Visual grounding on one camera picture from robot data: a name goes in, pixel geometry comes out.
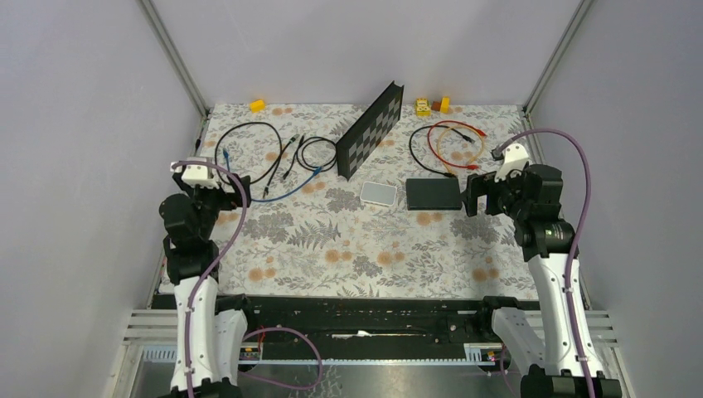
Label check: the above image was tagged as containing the yellow ethernet cable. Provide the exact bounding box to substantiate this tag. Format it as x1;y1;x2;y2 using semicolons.
437;124;487;168

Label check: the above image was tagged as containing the black round ethernet cable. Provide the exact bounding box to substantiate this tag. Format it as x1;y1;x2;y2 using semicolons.
283;136;338;182

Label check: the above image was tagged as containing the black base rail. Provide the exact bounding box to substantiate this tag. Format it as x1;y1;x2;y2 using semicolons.
151;294;545;361

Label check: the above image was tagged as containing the black short ethernet cable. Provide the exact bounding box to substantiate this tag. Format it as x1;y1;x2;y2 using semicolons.
408;124;476;178

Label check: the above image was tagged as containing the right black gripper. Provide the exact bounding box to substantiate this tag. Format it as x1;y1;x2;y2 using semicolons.
458;164;531;221

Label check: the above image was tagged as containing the blue ethernet cable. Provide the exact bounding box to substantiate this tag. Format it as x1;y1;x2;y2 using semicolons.
221;151;324;203

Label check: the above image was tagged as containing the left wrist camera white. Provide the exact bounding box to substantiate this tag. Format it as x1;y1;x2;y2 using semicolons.
177;164;220;189

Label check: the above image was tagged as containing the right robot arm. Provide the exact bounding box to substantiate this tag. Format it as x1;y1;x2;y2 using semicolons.
462;164;623;397

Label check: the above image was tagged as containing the black network switch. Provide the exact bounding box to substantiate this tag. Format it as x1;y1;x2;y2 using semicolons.
405;177;463;211

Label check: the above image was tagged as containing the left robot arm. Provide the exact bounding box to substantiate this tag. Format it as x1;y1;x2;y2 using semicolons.
159;165;258;397

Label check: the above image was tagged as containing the checkerboard calibration board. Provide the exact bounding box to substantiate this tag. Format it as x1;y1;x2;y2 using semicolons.
335;81;405;180

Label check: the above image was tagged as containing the white network switch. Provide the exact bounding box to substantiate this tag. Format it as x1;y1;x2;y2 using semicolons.
360;182;397;206

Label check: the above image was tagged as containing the purple cable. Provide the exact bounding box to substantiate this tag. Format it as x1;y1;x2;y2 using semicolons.
494;128;597;398
171;160;324;398

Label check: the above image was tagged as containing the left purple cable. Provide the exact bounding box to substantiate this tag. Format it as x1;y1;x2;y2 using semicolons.
171;160;324;398

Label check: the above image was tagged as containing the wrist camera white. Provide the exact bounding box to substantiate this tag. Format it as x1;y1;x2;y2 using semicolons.
491;143;530;182
177;164;220;189

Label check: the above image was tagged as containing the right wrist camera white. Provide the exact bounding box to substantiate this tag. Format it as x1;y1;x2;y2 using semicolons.
491;143;530;182

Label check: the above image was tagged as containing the yellow patterned toy block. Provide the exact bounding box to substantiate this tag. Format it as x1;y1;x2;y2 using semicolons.
415;98;432;117

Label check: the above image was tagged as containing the black teal-plug ethernet cable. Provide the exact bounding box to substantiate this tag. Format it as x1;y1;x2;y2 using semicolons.
214;121;303;200

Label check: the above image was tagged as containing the yellow toy block left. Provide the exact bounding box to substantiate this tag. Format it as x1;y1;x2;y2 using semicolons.
249;99;266;113

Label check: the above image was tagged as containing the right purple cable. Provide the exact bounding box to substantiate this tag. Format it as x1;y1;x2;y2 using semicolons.
494;128;597;398

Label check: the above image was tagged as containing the red ethernet cable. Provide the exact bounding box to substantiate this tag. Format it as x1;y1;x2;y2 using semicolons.
427;120;489;170

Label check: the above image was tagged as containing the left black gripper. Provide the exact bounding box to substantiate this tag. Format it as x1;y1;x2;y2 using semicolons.
173;172;250;240

